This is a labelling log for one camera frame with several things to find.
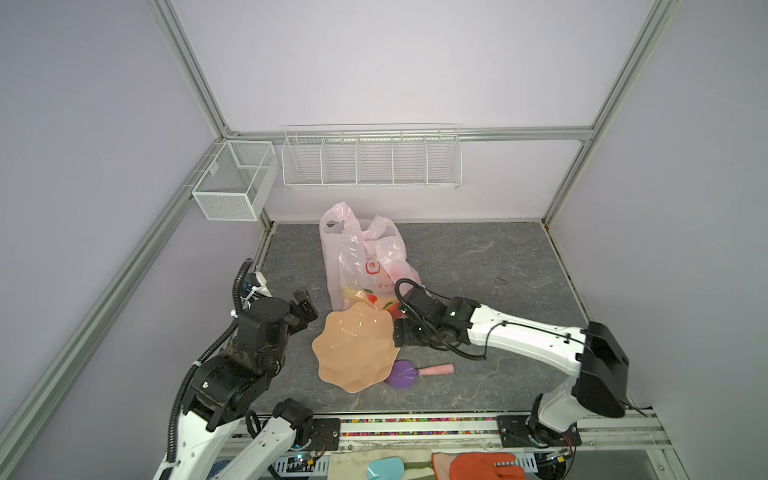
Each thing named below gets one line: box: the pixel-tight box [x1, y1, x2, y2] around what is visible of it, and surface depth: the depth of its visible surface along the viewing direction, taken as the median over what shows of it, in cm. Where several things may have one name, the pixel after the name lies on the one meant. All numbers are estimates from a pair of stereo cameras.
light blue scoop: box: [366, 457, 405, 480], surface depth 69 cm
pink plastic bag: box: [321, 202, 422, 314], surface depth 86 cm
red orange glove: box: [449, 452, 527, 480], surface depth 69 cm
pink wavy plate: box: [312, 301, 401, 393], surface depth 86 cm
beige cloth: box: [366, 456, 405, 480], surface depth 69 cm
